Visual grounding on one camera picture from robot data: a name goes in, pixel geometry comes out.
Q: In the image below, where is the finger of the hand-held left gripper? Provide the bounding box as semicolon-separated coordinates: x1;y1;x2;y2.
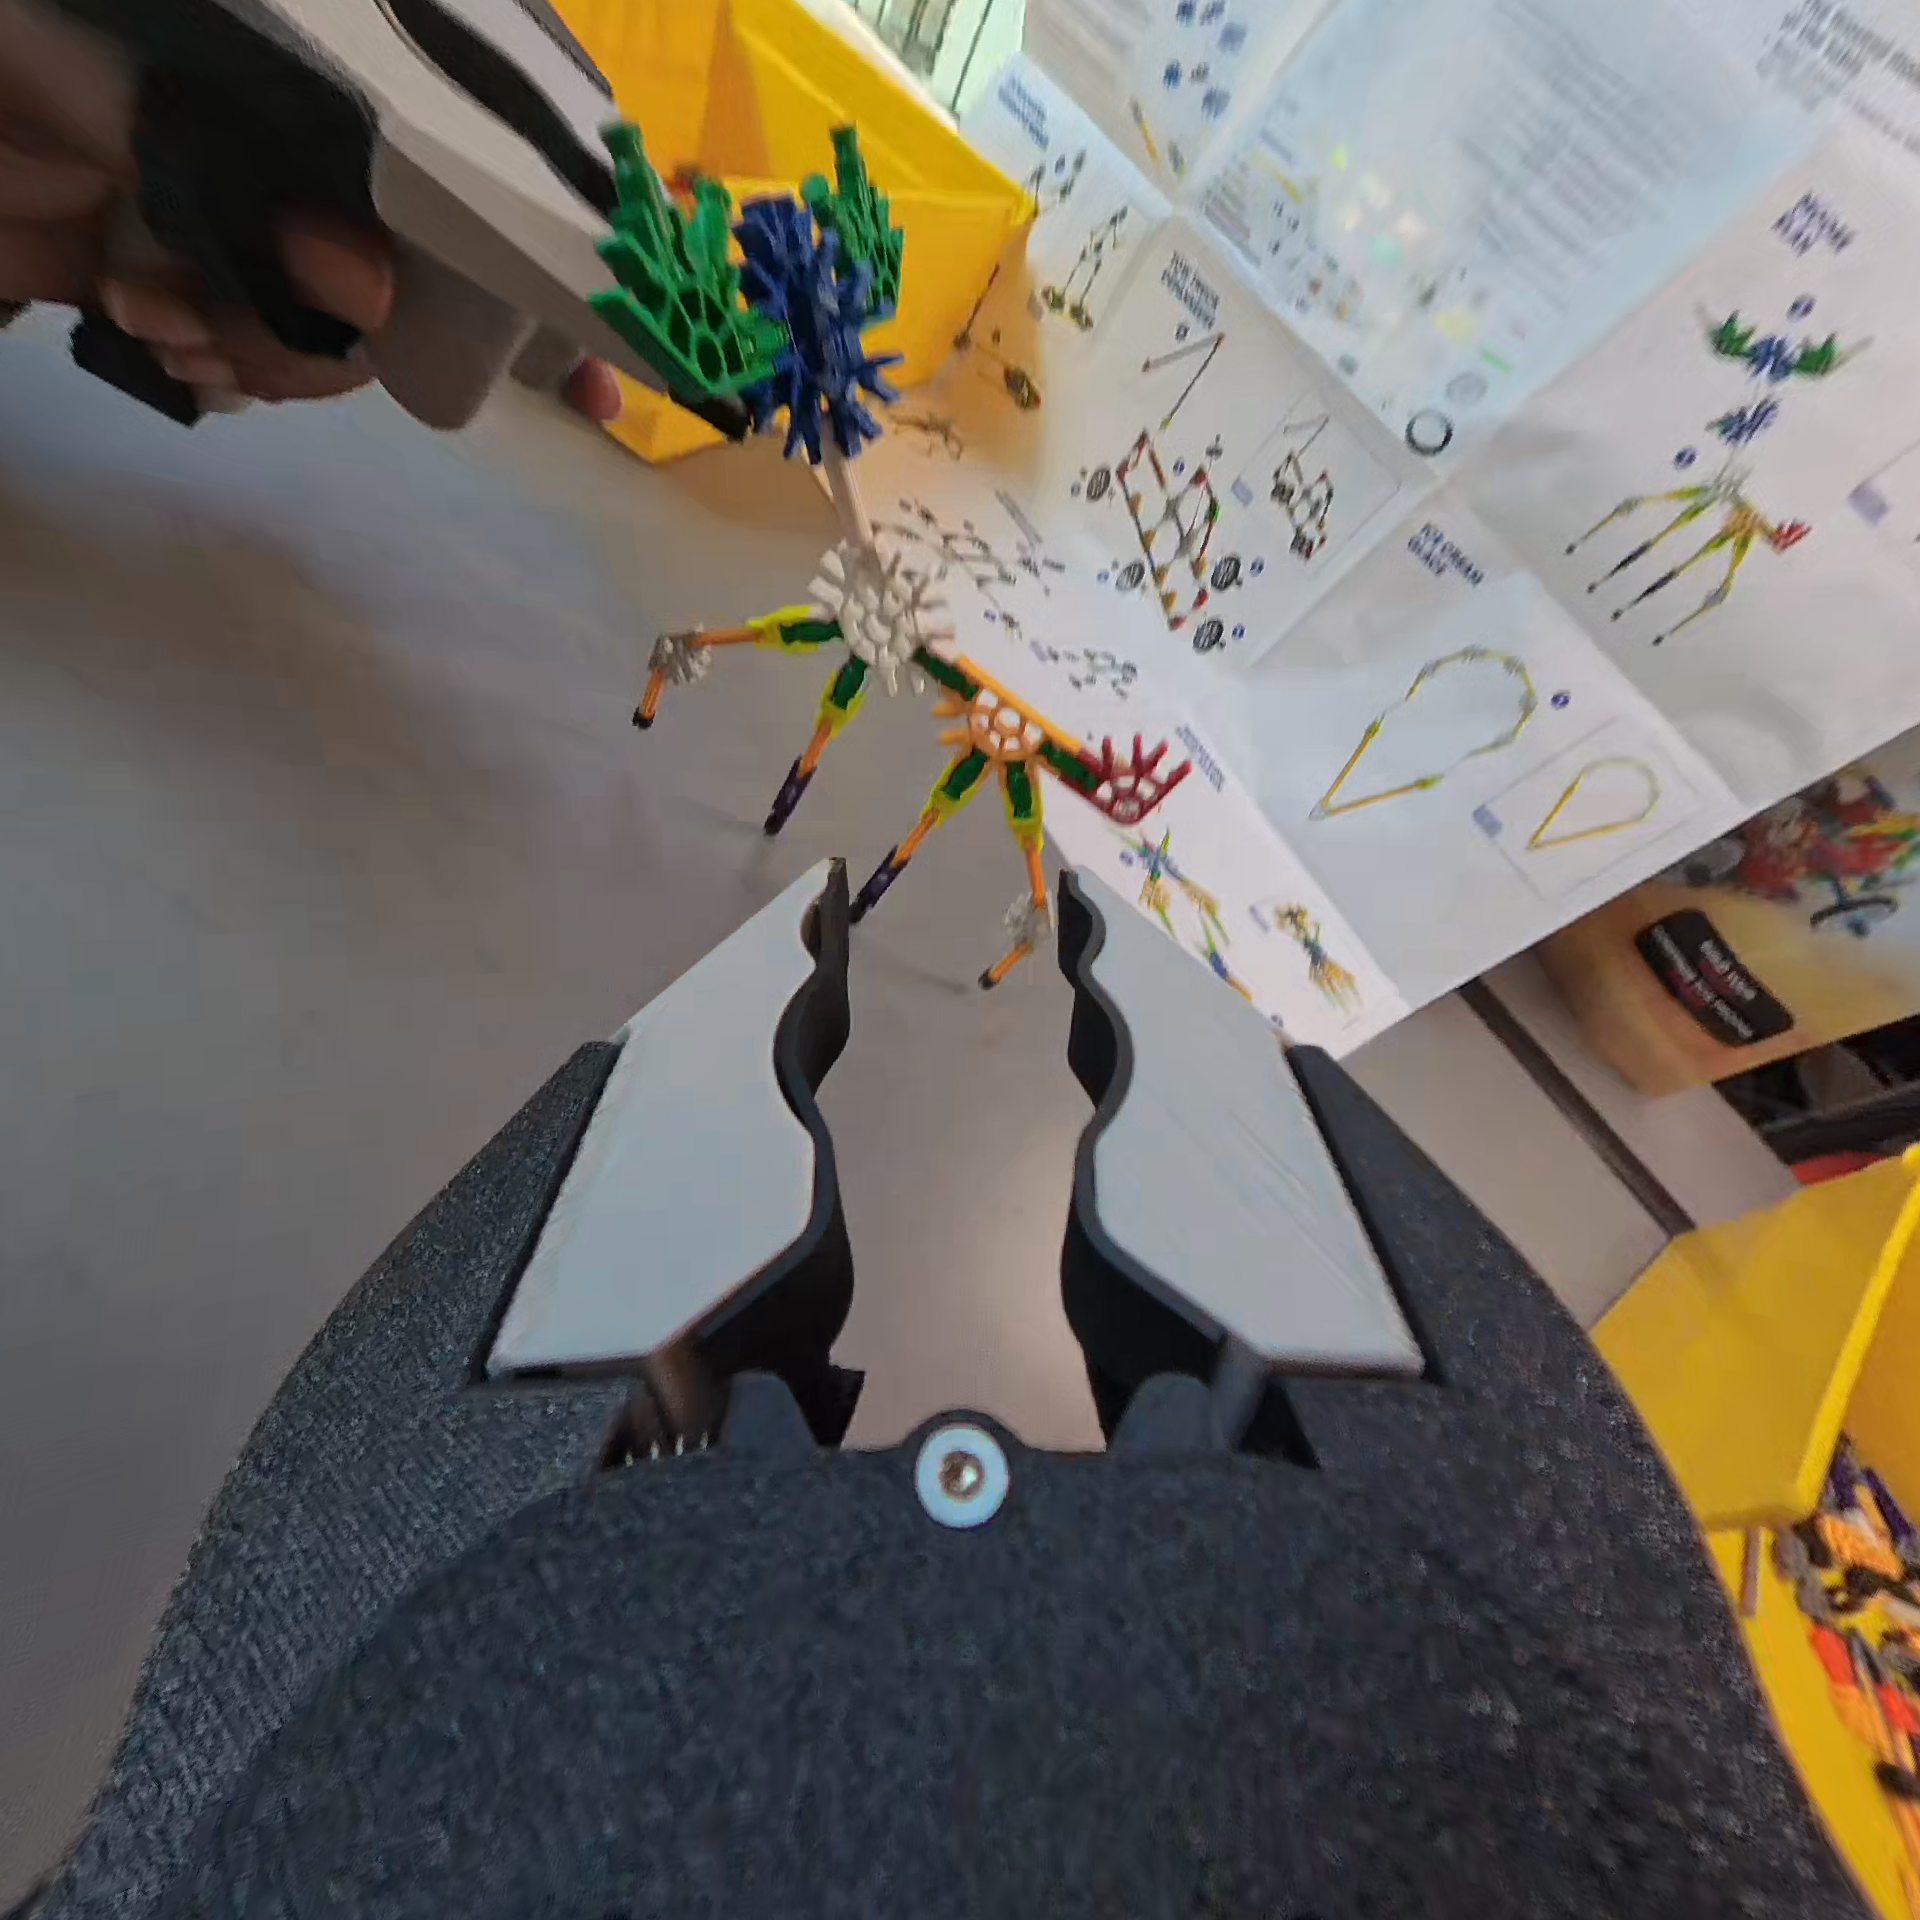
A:
446;0;620;189
253;0;756;443

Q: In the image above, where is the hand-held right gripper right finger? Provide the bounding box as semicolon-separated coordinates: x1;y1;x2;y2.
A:
1054;863;1426;1426

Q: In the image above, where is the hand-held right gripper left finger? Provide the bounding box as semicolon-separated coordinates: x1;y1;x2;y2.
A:
483;855;859;1384

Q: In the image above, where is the multicoloured toy hand assembly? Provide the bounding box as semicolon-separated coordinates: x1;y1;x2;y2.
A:
631;306;1198;992

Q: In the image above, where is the grey desk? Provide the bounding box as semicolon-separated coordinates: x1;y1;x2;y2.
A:
0;299;1697;1878

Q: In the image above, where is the person's left hand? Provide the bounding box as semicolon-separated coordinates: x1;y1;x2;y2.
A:
0;13;397;403

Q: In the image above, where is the yellow divided plastic bin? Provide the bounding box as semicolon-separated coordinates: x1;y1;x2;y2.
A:
546;0;1042;468

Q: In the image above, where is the yellow toy set box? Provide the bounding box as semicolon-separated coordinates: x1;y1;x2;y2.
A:
1539;764;1920;1097

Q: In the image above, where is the white toy instruction sheet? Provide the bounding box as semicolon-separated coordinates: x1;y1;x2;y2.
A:
886;0;1920;1058

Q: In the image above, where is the pile of loose toy pieces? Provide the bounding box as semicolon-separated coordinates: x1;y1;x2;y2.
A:
1773;1431;1920;1807

